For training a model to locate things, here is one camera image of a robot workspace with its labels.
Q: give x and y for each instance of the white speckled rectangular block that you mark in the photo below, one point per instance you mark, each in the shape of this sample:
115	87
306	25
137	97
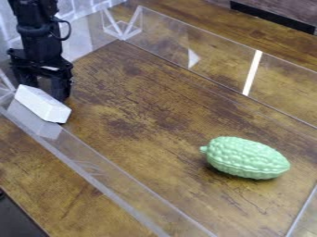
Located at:
41	104

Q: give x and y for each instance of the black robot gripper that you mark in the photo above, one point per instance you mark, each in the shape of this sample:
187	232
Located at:
42	32

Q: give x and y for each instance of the clear acrylic tray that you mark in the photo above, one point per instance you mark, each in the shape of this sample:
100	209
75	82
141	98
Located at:
160	87

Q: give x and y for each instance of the green bumpy bitter gourd toy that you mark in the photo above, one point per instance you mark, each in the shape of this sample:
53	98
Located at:
244	158

